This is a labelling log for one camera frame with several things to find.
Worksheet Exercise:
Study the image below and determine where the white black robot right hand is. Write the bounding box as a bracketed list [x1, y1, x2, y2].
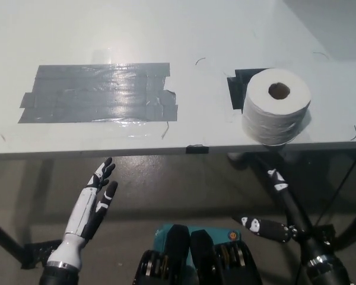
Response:
[233, 167, 329, 264]

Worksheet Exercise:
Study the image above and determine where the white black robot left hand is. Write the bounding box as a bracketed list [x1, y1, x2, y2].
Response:
[46, 157, 119, 270]

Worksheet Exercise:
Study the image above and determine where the white toilet paper roll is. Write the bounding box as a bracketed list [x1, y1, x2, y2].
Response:
[241, 68, 312, 146]

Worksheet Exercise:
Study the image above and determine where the black teal robot body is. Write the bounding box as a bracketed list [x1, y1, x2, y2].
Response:
[132, 224, 263, 285]

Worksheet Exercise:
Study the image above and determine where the black tape square spot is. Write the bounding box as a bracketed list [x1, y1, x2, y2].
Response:
[227, 68, 268, 114]

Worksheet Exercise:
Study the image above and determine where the black table foot plate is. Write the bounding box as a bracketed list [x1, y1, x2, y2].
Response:
[313, 224, 336, 248]
[20, 240, 62, 270]

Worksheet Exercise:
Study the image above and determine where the black metal table leg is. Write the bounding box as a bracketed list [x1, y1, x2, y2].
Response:
[0, 214, 27, 265]
[313, 151, 356, 268]

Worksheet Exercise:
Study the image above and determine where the small black tape piece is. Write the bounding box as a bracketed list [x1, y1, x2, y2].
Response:
[185, 144, 210, 154]

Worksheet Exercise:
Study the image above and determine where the grey duct tape patch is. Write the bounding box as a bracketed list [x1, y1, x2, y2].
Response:
[17, 62, 179, 124]

